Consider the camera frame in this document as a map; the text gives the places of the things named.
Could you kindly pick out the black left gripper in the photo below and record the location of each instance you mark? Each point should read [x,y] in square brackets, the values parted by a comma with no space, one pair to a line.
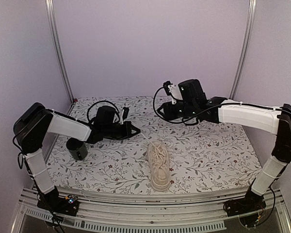
[128,126]

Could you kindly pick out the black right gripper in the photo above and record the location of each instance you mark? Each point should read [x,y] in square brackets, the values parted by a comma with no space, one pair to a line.
[169,114]

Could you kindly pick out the white shoelace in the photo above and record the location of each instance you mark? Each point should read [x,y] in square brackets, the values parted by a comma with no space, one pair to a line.
[158,155]

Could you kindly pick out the white lace sneaker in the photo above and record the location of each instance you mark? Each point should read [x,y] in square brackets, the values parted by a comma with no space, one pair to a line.
[159,178]

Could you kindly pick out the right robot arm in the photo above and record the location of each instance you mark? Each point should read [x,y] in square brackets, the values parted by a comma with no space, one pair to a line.
[275,120]

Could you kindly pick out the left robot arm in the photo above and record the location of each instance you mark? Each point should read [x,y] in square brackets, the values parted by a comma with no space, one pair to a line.
[31,128]

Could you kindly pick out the dark green cup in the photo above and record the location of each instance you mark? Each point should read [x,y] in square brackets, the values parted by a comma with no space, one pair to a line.
[77,149]

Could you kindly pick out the floral patterned table mat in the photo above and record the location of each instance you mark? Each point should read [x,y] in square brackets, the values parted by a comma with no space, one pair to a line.
[203,158]

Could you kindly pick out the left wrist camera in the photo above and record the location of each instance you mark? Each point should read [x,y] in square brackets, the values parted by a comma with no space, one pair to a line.
[124,114]

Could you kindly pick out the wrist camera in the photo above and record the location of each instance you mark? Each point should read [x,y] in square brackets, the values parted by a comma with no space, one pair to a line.
[124,114]
[173,91]

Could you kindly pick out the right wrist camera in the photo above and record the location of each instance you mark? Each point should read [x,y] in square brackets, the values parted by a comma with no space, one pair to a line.
[173,91]

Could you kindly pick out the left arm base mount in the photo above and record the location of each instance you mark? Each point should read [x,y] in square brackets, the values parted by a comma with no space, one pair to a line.
[68,205]

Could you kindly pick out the front aluminium rail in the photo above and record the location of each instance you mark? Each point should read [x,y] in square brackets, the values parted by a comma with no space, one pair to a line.
[101,212]

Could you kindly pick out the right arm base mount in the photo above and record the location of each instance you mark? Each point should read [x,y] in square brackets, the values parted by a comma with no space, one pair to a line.
[249,203]

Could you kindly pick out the right aluminium frame post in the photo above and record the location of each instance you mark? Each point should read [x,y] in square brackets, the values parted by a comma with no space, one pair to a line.
[245,45]

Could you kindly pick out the aluminium frame post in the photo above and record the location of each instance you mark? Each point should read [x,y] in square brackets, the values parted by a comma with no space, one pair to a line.
[60,58]
[245,45]

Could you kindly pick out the left aluminium frame post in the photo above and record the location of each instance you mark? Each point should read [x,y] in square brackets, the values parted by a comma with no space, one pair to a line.
[60,58]

